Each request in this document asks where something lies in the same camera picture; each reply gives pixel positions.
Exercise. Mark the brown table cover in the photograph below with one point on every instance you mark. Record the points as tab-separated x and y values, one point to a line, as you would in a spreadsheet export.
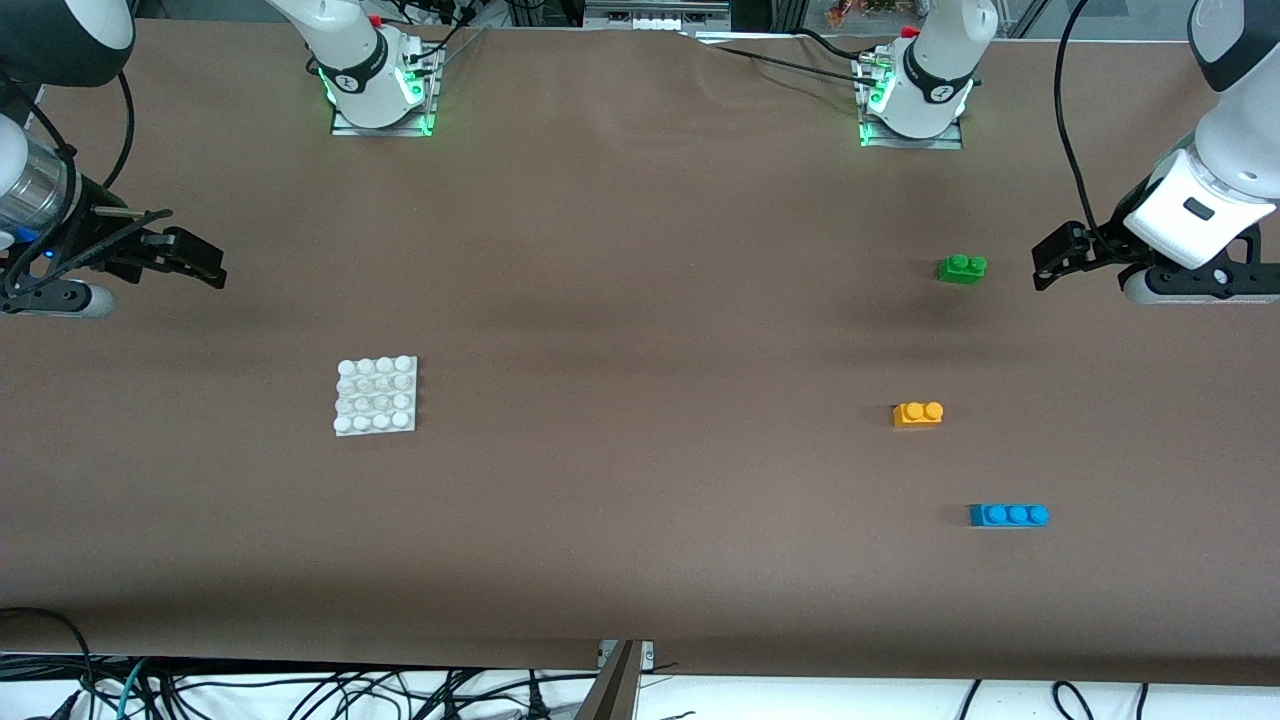
640	520

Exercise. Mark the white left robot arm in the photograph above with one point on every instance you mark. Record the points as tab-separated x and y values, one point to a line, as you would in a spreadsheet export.
1240	150

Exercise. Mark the green two-stud block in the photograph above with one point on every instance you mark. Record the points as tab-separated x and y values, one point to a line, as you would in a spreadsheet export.
962	269

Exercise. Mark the white power strip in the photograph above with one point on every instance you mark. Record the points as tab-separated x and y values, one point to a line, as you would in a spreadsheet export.
655	18

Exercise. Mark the aluminium post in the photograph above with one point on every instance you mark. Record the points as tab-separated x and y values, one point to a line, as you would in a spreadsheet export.
612	690

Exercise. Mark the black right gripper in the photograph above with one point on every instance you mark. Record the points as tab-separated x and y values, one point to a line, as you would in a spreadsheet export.
98	243

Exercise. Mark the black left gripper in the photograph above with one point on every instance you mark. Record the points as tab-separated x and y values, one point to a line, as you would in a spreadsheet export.
1100	246

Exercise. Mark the yellow two-stud block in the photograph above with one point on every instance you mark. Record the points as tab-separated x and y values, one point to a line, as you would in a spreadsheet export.
917	414

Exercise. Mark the blue three-stud block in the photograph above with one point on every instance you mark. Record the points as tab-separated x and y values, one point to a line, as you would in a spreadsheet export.
1008	515

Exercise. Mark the orange plastic parts pile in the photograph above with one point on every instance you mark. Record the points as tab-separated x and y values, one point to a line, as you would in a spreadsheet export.
860	10

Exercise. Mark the white studded base plate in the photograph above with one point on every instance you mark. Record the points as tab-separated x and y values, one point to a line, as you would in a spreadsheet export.
376	396

